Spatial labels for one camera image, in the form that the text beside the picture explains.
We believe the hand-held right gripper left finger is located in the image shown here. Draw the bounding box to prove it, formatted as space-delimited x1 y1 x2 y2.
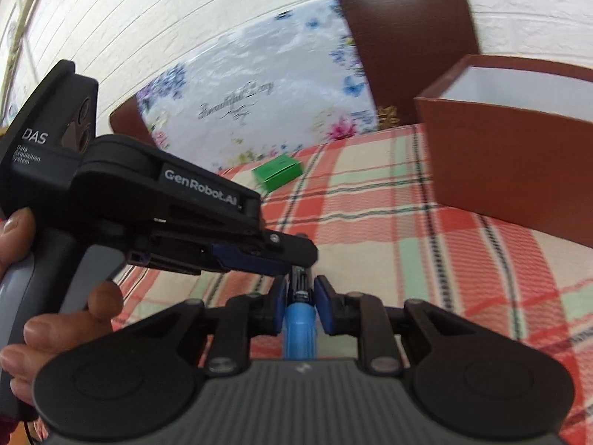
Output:
121 276 289 377

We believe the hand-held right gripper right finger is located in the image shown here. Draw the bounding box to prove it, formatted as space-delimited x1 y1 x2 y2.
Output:
314 276 480 377

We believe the white floral cushion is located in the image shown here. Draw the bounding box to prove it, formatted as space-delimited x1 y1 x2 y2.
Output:
136 0 378 173

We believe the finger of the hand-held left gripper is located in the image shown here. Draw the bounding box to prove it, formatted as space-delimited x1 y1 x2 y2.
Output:
206 229 320 280

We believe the blue pen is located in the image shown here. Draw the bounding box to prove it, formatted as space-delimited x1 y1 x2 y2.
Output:
284 265 319 361

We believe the plaid tablecloth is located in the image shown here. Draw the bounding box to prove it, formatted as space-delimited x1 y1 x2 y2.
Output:
111 123 593 445

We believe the small green box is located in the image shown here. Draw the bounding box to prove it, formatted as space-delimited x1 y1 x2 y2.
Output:
251 155 305 194

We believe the brown chair back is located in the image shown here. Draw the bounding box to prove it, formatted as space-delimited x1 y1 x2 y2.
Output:
337 0 481 127
109 96 156 150

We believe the brown box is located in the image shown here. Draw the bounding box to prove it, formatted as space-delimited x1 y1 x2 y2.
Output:
414 54 593 247

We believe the person's left hand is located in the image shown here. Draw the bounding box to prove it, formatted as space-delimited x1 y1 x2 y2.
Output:
0 208 126 420

